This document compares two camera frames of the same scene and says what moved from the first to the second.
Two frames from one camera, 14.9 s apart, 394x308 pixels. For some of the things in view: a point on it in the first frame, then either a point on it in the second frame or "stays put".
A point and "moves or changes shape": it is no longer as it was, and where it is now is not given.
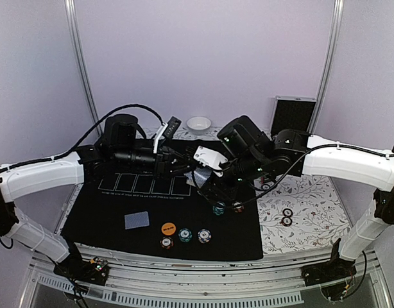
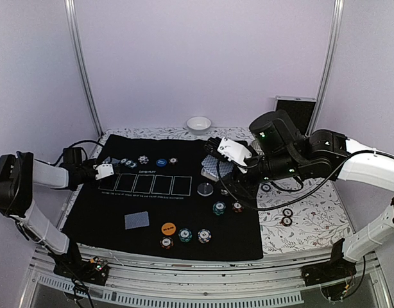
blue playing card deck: [197, 177] moves or changes shape
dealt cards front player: [136, 220] stays put
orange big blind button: [168, 228] stays put
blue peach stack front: [204, 235] stays put
